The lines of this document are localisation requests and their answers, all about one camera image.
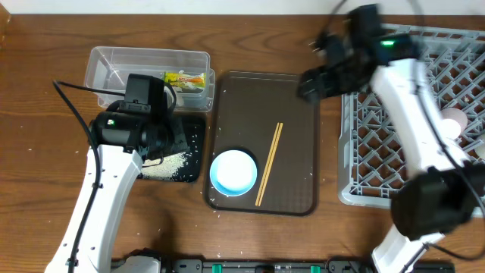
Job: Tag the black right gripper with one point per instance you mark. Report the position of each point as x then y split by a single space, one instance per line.
328 91

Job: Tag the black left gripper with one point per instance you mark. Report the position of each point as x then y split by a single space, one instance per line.
176 142

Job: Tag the yellow snack wrapper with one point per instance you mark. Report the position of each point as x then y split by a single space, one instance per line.
185 81

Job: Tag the light blue bowl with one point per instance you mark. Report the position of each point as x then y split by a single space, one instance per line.
233 173

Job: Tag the wooden chopstick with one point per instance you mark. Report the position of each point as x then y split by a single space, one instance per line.
266 167
270 167

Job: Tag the white cup pink inside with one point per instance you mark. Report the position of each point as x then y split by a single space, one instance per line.
453 123

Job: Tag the white cup green inside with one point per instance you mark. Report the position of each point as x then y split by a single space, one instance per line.
480 149

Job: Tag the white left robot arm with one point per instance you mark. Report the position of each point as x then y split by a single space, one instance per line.
111 170

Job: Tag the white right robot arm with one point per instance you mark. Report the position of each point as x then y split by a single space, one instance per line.
444 187

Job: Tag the grey dishwasher rack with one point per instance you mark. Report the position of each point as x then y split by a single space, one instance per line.
371 162

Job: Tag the clear plastic bin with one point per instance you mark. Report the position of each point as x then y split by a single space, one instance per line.
109 67

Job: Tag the pile of white rice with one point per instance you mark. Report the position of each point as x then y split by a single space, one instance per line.
165 168

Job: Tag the black tray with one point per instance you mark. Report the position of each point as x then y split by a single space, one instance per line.
194 130

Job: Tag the brown serving tray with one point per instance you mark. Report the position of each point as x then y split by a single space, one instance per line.
261 114

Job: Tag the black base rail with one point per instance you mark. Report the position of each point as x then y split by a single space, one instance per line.
265 266

